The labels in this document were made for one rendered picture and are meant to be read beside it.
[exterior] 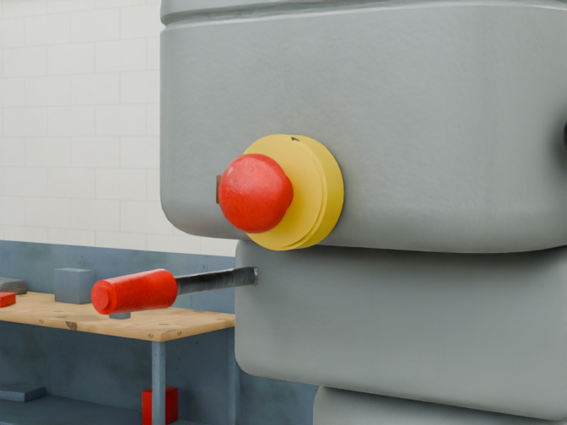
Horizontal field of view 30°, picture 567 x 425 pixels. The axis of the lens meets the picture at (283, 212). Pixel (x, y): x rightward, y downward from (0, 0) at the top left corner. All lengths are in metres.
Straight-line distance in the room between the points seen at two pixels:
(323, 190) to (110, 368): 6.35
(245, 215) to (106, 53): 6.28
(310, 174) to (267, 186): 0.03
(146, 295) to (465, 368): 0.19
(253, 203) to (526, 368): 0.19
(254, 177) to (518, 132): 0.13
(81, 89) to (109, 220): 0.86
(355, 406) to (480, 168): 0.25
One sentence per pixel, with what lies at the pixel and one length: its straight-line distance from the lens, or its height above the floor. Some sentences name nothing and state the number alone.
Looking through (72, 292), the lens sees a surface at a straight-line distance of 6.55.
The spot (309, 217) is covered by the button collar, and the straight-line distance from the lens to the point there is 0.53.
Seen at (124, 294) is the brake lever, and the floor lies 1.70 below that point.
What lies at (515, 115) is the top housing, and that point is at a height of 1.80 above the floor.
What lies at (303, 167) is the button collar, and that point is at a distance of 0.53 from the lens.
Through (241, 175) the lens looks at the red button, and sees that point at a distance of 0.52.
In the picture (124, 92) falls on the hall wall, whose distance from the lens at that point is 6.67.
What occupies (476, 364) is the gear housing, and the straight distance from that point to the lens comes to 0.63.
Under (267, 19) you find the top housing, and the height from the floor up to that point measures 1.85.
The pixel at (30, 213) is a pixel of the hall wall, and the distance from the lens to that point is 7.27.
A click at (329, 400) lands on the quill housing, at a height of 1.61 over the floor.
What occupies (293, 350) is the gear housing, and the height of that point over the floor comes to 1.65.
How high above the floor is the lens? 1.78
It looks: 3 degrees down
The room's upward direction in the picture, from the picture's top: straight up
